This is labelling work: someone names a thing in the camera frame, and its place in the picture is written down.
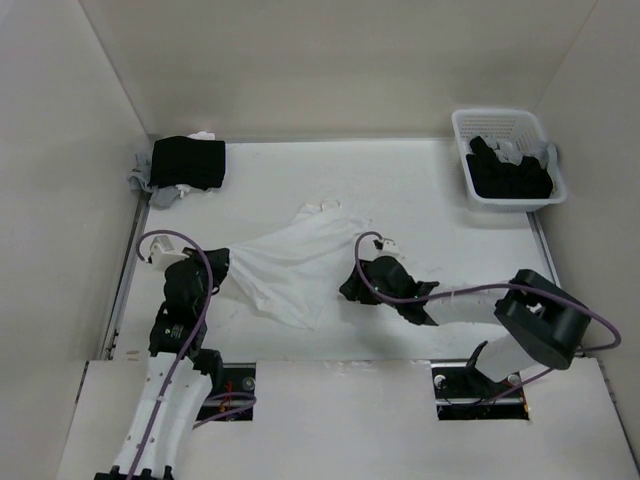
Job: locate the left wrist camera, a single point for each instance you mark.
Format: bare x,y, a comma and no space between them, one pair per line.
162,253

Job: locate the white tank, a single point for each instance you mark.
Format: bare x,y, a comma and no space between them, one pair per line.
291,274
202,135

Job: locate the grey tank top in basket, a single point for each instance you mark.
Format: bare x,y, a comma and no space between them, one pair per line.
508,152

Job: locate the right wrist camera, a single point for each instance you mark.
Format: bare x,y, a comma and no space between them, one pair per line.
387,245

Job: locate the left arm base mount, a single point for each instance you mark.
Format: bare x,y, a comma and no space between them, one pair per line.
233,397

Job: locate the white plastic basket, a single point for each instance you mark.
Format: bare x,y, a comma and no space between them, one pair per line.
518,126

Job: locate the black tank tops in basket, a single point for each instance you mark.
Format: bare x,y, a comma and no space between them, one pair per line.
495,180

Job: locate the grey tank top under stack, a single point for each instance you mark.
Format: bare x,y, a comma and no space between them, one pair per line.
139,179

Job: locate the folded black tank top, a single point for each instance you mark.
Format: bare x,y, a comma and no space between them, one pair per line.
196,163

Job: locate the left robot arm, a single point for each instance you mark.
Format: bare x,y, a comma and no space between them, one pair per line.
181,373

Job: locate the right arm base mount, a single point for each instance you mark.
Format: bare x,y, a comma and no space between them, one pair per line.
462,393

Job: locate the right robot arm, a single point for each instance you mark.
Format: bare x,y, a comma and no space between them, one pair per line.
542,323

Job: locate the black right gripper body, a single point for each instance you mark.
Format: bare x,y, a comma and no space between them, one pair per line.
365,297

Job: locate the white tank top in stack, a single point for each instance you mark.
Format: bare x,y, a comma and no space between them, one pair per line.
202,135

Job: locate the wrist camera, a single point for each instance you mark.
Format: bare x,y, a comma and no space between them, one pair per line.
387,245
162,253

